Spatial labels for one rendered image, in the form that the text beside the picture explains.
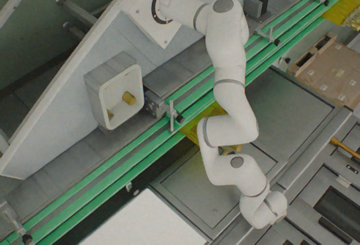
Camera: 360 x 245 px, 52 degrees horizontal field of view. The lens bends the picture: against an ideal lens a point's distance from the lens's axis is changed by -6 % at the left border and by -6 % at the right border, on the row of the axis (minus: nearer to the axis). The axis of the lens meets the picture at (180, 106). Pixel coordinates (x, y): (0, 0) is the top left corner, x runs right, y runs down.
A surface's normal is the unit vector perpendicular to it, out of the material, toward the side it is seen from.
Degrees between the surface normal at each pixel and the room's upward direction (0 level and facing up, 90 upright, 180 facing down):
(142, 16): 5
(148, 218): 90
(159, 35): 5
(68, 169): 90
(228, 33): 82
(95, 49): 0
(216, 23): 101
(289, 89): 90
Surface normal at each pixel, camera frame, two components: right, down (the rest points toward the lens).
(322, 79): -0.11, -0.73
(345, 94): 0.07, -0.59
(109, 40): 0.71, 0.53
